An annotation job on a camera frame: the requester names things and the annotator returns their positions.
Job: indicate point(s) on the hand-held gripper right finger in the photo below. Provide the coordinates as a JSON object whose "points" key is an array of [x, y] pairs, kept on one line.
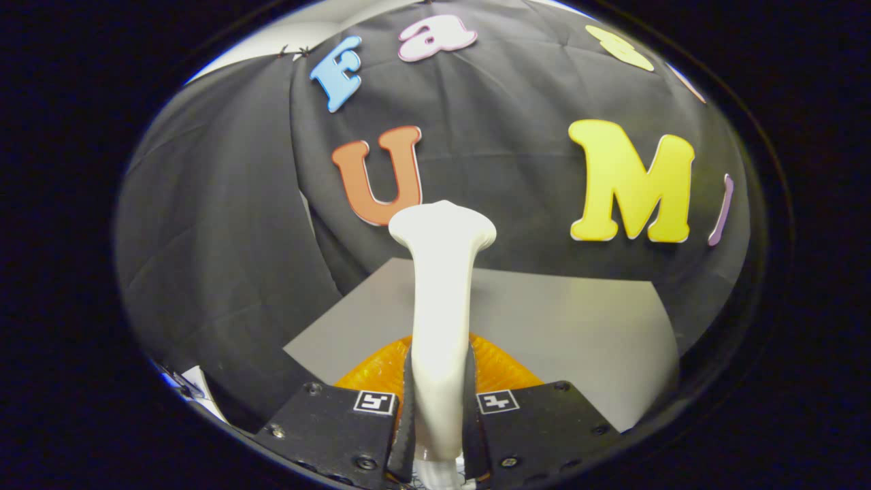
{"points": [[537, 429]]}

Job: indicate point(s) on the black backdrop cloth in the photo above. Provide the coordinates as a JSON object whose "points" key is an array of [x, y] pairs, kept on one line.
{"points": [[510, 136]]}

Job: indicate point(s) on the white and blue papers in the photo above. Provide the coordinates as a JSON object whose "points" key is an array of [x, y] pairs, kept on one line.
{"points": [[203, 391]]}

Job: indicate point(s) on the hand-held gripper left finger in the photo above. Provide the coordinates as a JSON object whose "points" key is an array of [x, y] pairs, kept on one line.
{"points": [[333, 429]]}

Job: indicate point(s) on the grey drawer cabinet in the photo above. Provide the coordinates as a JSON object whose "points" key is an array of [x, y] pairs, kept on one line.
{"points": [[565, 327]]}

